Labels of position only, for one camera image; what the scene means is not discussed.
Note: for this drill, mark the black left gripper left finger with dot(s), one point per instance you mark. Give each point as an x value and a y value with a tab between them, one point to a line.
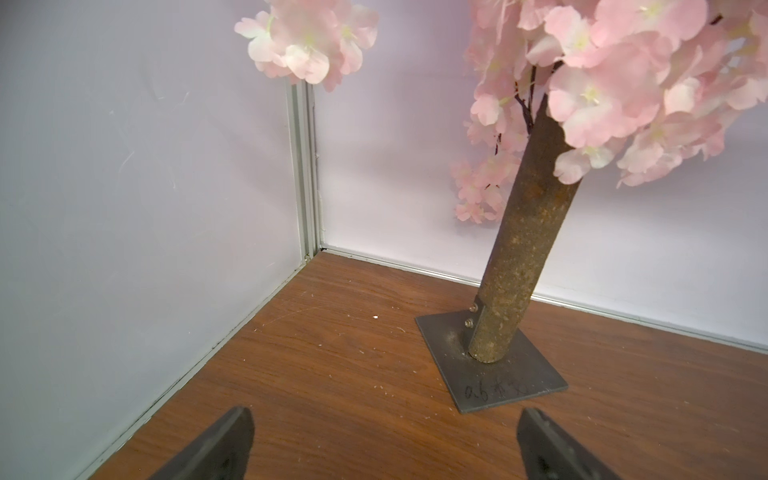
220	452

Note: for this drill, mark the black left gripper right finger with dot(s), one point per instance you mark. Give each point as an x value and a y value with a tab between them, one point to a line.
549	452

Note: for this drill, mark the pink artificial blossom tree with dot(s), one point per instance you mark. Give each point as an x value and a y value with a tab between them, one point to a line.
568	87

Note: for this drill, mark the dark metal tree base plate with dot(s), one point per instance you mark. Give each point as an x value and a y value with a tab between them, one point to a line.
522	374

